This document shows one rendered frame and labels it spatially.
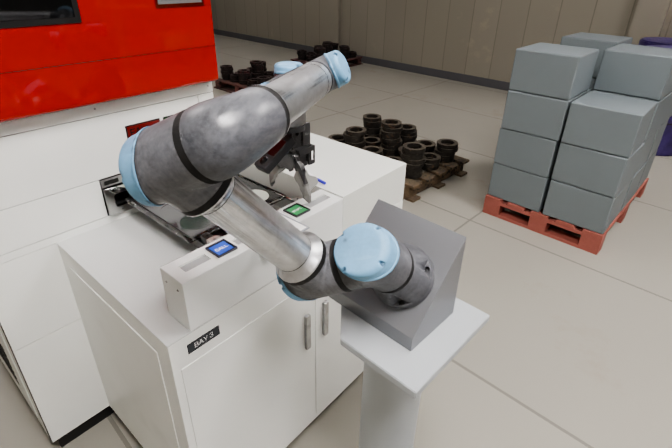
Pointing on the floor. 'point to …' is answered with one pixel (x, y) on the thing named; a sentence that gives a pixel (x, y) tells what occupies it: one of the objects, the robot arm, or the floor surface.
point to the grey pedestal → (402, 372)
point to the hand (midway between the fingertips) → (288, 195)
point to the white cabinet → (219, 368)
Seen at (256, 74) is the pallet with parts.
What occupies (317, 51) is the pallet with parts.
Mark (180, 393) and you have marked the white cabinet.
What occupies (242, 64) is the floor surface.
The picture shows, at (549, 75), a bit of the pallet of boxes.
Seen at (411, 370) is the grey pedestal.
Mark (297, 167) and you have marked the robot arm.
